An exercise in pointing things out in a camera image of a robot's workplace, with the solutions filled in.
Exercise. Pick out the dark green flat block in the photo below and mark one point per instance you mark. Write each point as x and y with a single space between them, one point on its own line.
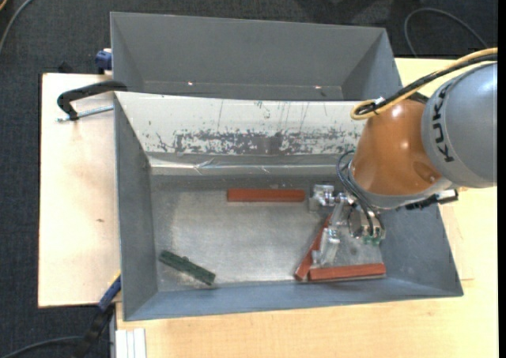
186 267

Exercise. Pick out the pale wood flat board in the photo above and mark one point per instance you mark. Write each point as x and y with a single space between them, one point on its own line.
79 190

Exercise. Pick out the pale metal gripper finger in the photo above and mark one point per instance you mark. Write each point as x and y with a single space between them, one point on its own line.
333 246
319 253

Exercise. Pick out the red-brown flat block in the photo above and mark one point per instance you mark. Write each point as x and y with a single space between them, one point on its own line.
308 261
348 272
265 195

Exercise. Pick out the black cylinder on white bracket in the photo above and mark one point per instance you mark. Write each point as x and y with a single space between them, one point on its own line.
433 198

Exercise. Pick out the grey metal bin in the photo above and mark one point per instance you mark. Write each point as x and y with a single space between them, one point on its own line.
237 230

